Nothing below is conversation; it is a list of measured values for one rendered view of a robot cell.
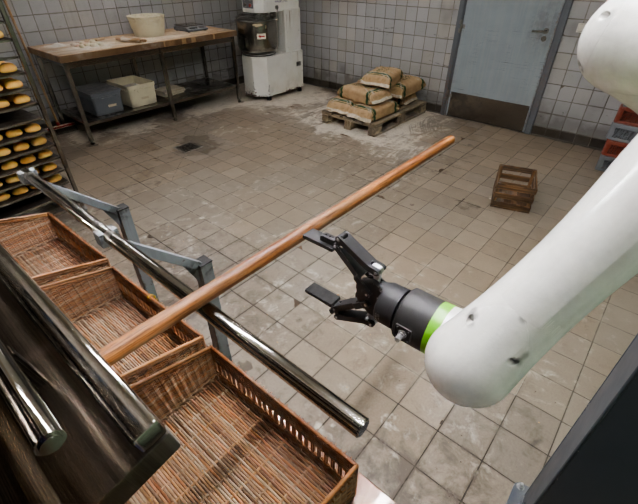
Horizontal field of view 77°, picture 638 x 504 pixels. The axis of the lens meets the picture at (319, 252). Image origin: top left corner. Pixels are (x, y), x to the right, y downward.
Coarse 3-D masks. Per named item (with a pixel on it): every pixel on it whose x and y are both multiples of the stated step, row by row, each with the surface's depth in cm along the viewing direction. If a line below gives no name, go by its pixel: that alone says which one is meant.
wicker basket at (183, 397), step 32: (160, 384) 108; (192, 384) 119; (224, 384) 125; (256, 384) 109; (160, 416) 114; (192, 416) 117; (224, 416) 116; (256, 416) 116; (288, 416) 105; (192, 448) 109; (224, 448) 109; (256, 448) 109; (288, 448) 109; (320, 448) 100; (160, 480) 102; (192, 480) 102; (224, 480) 102; (256, 480) 102; (288, 480) 102; (320, 480) 102; (352, 480) 92
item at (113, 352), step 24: (408, 168) 111; (360, 192) 98; (336, 216) 91; (288, 240) 82; (240, 264) 75; (264, 264) 77; (216, 288) 70; (168, 312) 65; (192, 312) 67; (120, 336) 61; (144, 336) 61
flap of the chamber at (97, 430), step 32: (0, 288) 39; (0, 320) 36; (32, 352) 33; (64, 384) 30; (0, 416) 29; (64, 416) 28; (96, 416) 28; (0, 448) 27; (64, 448) 26; (96, 448) 26; (128, 448) 26; (160, 448) 26; (0, 480) 25; (32, 480) 25; (64, 480) 25; (96, 480) 25; (128, 480) 25
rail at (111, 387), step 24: (0, 264) 38; (24, 288) 35; (48, 312) 33; (48, 336) 31; (72, 336) 31; (72, 360) 29; (96, 360) 29; (96, 384) 27; (120, 384) 27; (120, 408) 26; (144, 408) 26; (144, 432) 25
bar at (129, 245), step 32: (64, 192) 125; (96, 224) 92; (128, 224) 145; (128, 256) 83; (160, 256) 104; (224, 320) 68; (224, 352) 139; (256, 352) 63; (288, 384) 60; (320, 384) 58; (352, 416) 53
